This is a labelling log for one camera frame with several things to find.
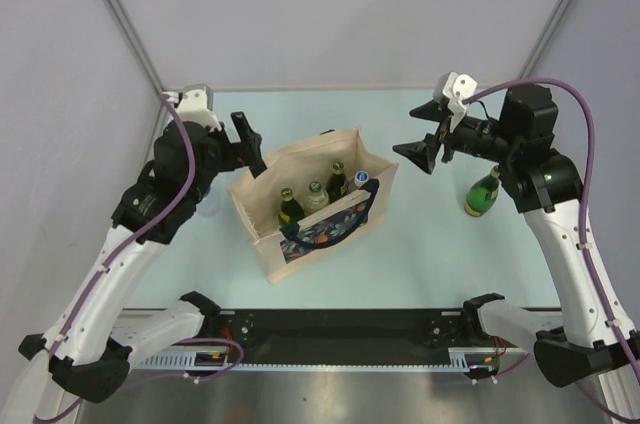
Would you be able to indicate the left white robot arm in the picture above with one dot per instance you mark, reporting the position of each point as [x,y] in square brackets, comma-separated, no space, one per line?
[82,353]

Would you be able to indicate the green glass bottle back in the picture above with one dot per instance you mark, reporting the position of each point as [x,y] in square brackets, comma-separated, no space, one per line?
[290,210]

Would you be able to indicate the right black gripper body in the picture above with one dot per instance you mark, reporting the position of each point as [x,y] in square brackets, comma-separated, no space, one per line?
[479,138]

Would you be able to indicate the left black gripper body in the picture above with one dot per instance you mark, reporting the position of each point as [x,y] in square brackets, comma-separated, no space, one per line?
[221,157]

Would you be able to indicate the aluminium frame rail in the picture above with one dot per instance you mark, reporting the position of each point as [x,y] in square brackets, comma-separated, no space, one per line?
[134,325]

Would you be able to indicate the green glass bottle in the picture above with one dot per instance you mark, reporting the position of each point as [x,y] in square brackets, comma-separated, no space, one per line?
[483,194]
[337,184]
[290,210]

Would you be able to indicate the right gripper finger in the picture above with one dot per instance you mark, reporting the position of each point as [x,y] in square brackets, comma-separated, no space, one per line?
[432,111]
[421,153]

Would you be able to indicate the beige canvas tote bag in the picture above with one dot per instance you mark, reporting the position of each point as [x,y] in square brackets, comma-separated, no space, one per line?
[285,249]

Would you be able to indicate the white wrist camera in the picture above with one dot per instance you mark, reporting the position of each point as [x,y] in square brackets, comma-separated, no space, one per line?
[452,90]
[194,103]

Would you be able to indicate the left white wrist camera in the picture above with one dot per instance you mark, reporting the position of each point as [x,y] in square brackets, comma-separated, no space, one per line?
[194,103]

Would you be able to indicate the blue label water bottle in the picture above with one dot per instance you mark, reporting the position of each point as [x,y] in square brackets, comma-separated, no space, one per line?
[360,178]

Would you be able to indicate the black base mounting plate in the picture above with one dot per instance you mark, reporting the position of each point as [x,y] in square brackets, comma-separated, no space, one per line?
[373,336]

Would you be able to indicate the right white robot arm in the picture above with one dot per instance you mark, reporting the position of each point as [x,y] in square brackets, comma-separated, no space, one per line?
[512,125]

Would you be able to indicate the clear plastic water bottle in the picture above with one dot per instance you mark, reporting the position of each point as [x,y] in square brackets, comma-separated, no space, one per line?
[210,203]

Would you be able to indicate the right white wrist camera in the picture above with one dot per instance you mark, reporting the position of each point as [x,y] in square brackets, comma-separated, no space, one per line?
[452,90]

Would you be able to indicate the green glass bottle front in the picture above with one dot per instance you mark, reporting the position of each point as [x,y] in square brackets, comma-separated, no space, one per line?
[483,194]

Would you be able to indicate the light blue cable duct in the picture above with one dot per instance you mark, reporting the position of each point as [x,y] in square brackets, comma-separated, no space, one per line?
[204,363]

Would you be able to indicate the clear glass bottle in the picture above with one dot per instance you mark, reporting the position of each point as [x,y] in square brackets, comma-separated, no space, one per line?
[315,199]

